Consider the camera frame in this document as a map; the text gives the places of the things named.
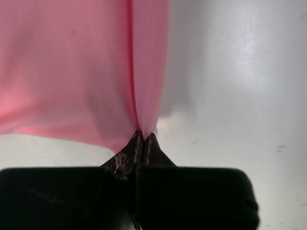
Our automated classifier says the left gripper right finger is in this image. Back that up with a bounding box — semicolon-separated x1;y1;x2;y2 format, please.
135;134;260;230

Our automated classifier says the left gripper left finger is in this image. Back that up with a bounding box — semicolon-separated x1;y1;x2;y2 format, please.
0;131;144;230

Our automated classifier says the pink t shirt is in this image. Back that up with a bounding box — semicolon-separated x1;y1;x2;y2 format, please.
0;0;169;152

